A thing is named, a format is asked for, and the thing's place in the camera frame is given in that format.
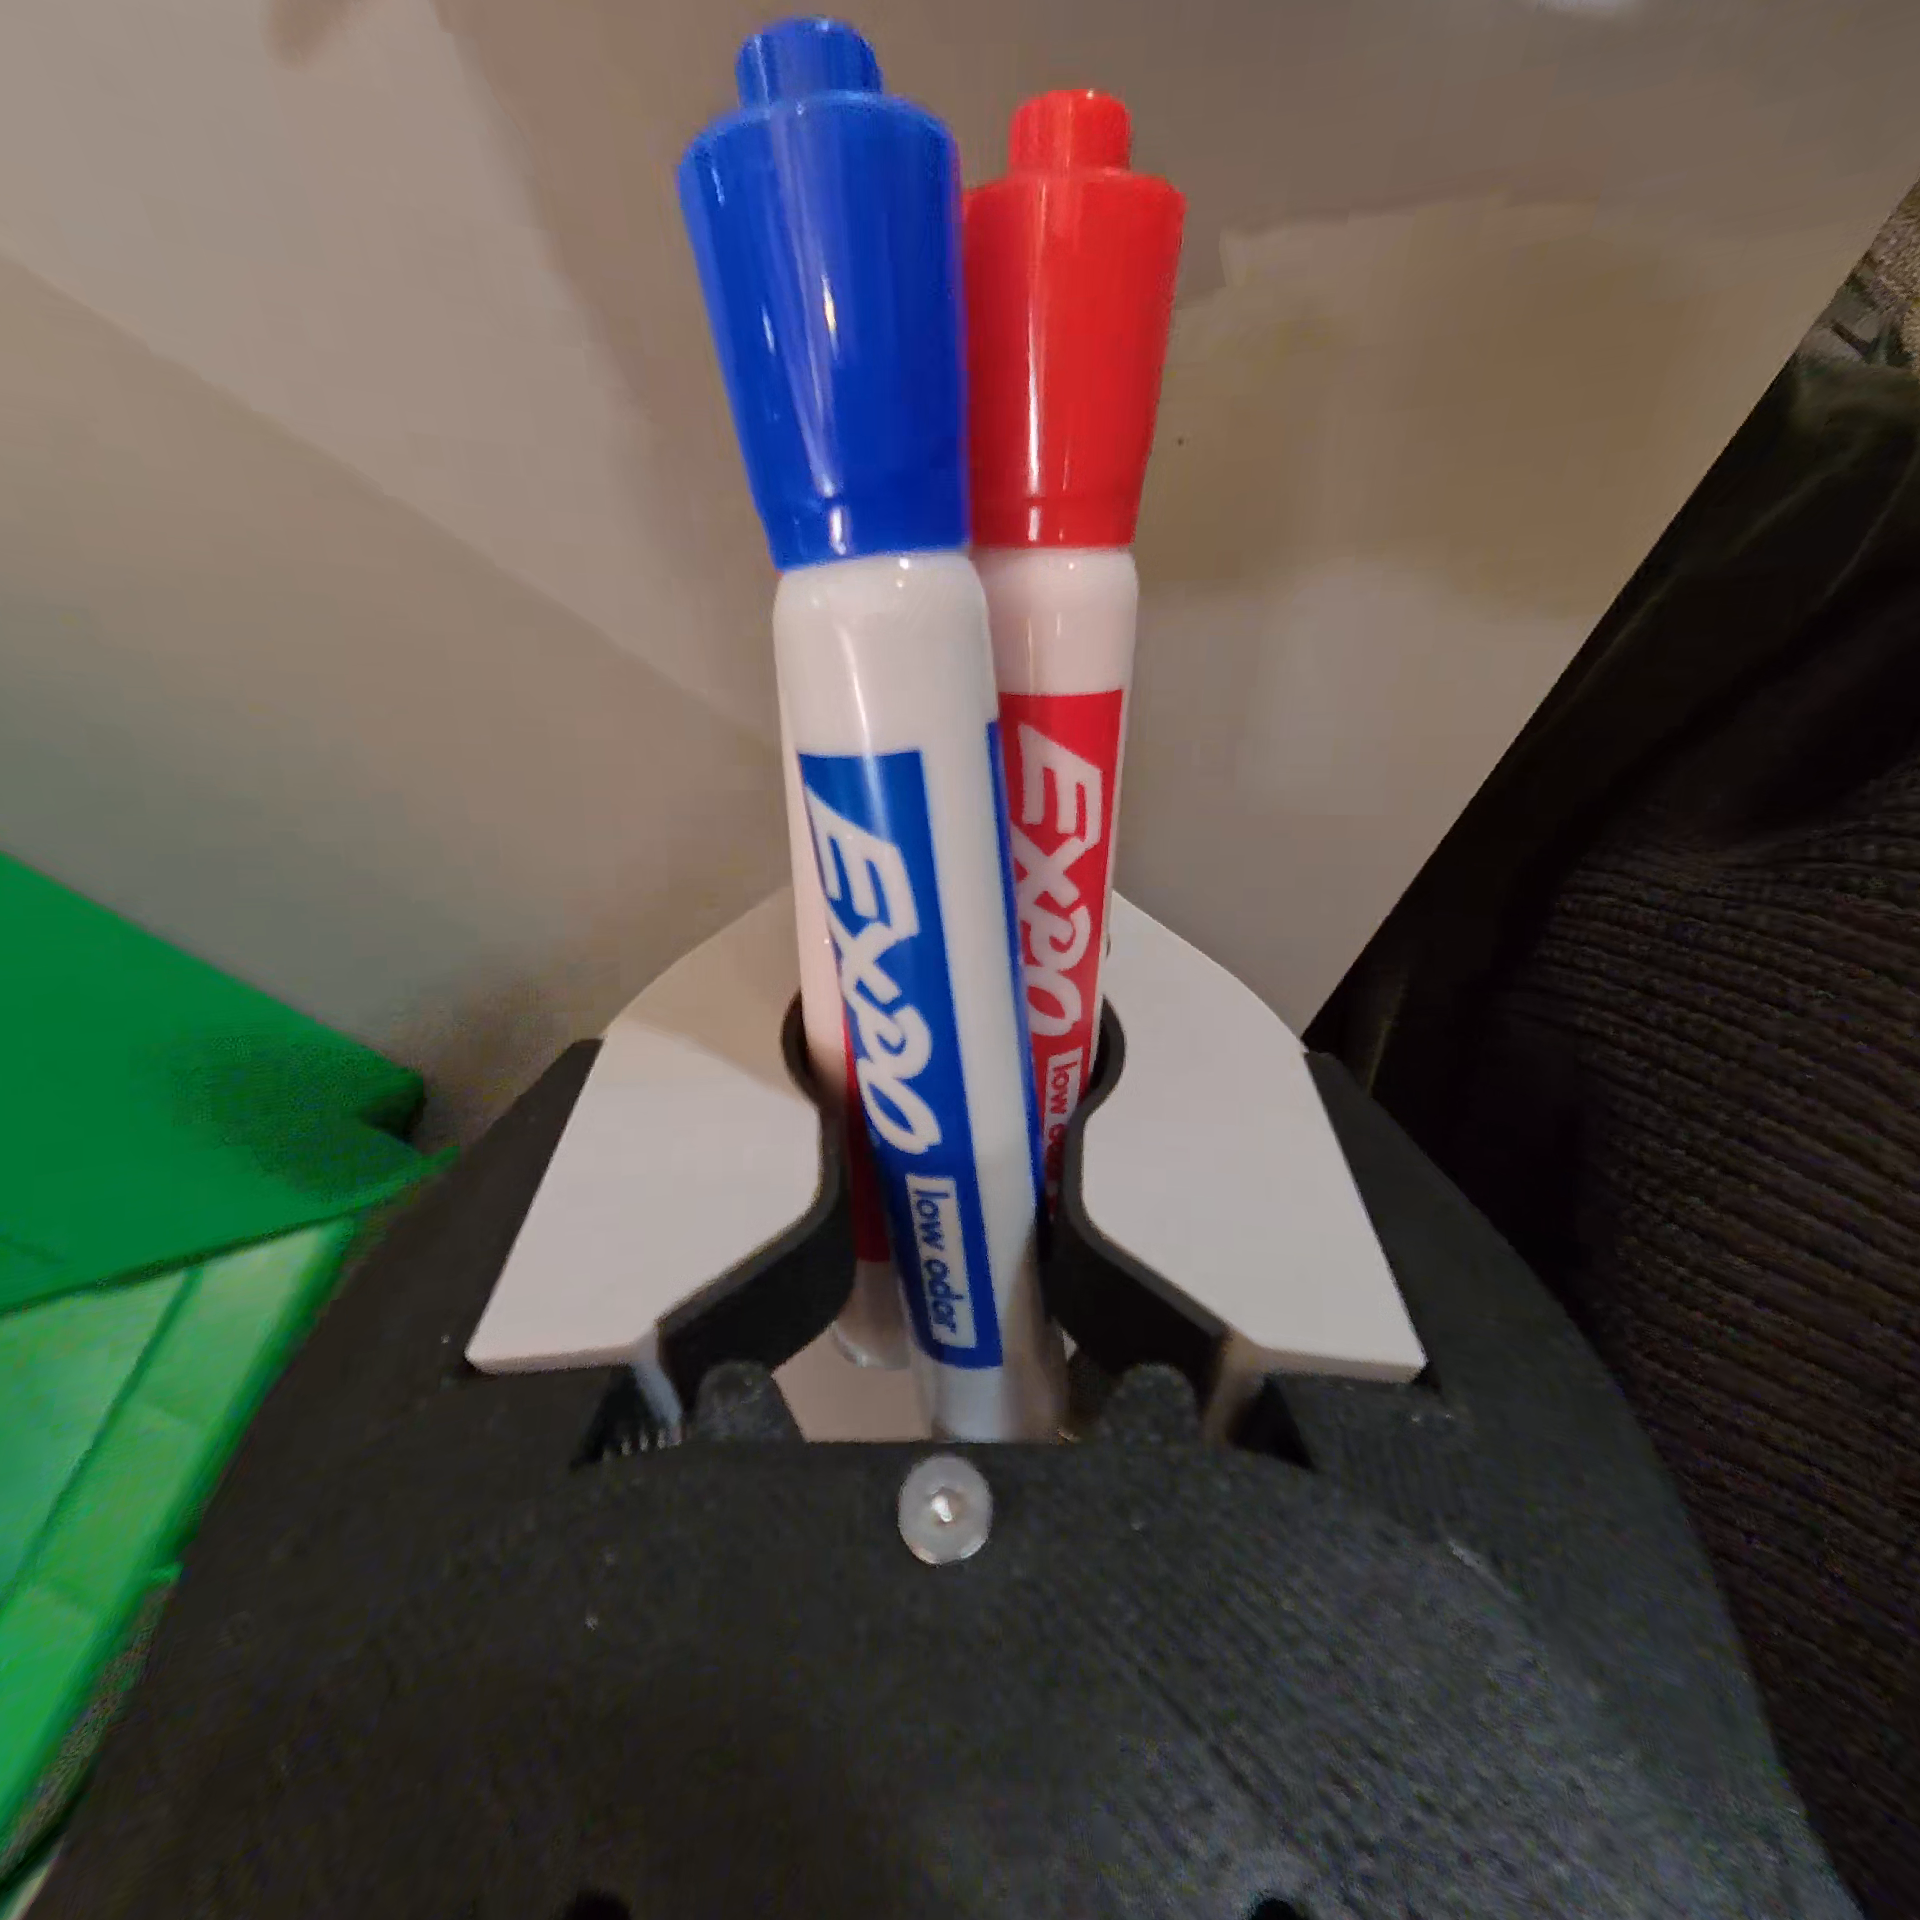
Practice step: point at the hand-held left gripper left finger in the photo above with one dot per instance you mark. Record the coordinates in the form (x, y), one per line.
(644, 1230)

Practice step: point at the green plastic bin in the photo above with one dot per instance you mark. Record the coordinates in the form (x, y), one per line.
(150, 1274)

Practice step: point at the red dry-erase marker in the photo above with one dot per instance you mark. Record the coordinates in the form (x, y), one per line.
(871, 1290)
(1064, 450)

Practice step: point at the blue dry-erase marker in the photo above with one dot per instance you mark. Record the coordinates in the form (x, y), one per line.
(871, 630)

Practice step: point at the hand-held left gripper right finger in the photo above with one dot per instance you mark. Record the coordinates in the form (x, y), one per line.
(1261, 1215)

